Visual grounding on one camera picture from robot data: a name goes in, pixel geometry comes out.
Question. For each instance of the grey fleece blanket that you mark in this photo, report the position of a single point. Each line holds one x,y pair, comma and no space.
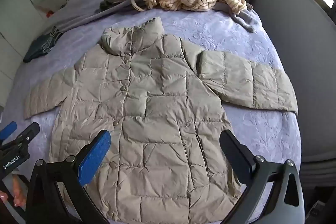
86,3

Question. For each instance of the dark folded garment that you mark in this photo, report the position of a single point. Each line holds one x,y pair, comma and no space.
36,49

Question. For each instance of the white wardrobe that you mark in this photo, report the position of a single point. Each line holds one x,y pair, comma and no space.
15,16

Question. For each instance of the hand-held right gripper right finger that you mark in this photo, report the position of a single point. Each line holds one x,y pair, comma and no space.
233,153

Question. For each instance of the lavender embossed bed blanket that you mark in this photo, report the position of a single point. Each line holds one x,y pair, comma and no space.
210,29

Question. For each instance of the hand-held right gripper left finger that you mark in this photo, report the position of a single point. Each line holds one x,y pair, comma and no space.
94,158

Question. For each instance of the person's left hand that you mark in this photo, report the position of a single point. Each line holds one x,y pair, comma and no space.
17,187

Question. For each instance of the small red box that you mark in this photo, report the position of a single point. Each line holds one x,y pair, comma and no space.
50,14

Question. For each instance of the beige puffer jacket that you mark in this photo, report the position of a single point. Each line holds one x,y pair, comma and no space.
157,95

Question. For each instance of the grey fringed scarf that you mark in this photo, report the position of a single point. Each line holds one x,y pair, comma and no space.
52,35

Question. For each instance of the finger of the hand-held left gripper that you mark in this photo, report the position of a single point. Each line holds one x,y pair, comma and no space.
8,129
29,132

